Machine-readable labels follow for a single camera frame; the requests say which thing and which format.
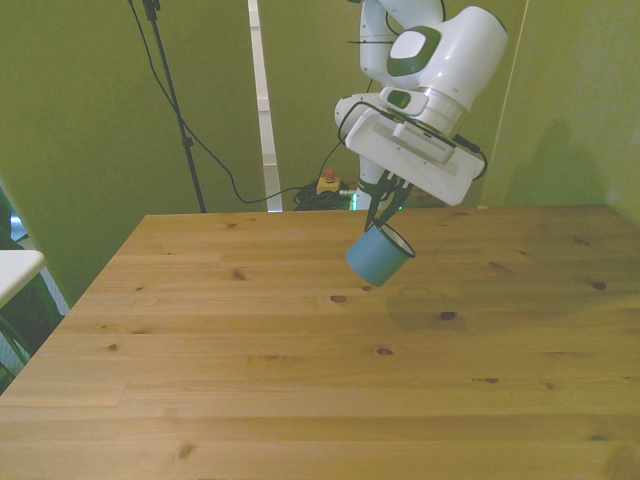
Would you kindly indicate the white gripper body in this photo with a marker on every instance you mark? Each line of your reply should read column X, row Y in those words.
column 425, row 170

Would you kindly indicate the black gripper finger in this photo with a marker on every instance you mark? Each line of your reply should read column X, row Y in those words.
column 375, row 205
column 392, row 202

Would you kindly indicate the blue enamel mug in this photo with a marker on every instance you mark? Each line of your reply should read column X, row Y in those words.
column 372, row 257

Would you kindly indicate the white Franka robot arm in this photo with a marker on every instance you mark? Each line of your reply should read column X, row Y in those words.
column 450, row 55

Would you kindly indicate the yellow emergency stop button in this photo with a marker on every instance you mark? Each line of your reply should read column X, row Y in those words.
column 328, row 183

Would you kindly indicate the black tripod stand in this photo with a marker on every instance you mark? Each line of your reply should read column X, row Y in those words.
column 172, row 100

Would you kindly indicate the white side table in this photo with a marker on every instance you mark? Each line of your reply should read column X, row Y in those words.
column 17, row 272

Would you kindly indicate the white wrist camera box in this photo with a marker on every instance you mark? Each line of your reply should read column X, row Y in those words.
column 425, row 142

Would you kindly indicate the white vertical post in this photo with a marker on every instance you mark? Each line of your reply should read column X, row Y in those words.
column 264, row 100

